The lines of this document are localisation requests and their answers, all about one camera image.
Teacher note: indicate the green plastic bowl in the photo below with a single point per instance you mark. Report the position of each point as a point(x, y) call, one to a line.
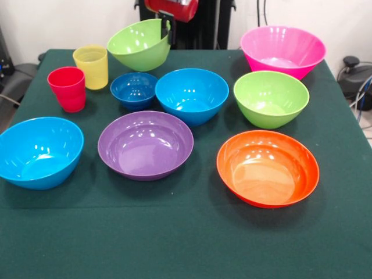
point(270, 96)
point(136, 46)

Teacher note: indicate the small dark blue bowl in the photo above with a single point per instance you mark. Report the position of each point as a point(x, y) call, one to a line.
point(133, 93)

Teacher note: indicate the grey office chair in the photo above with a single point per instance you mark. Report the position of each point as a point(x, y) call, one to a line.
point(20, 78)

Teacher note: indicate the orange plastic bowl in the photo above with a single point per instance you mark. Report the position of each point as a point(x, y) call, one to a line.
point(267, 171)

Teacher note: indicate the purple plastic bowl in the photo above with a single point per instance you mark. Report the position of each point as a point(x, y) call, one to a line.
point(145, 148)

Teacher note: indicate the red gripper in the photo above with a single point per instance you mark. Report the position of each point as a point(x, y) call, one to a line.
point(174, 8)

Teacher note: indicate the light blue plastic bowl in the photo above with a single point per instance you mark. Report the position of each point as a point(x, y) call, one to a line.
point(37, 157)
point(191, 93)

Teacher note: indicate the yellow plastic cup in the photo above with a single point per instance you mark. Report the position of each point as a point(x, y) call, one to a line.
point(93, 69)

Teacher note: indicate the dark green tablecloth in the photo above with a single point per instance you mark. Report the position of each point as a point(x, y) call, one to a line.
point(186, 238)

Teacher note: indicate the red plastic cup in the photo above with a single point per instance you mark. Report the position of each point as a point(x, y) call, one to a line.
point(71, 98)

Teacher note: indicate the pink plastic bowl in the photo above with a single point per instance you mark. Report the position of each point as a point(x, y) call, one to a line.
point(283, 49)

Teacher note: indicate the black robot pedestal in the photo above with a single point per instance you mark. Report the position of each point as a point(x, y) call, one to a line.
point(209, 26)

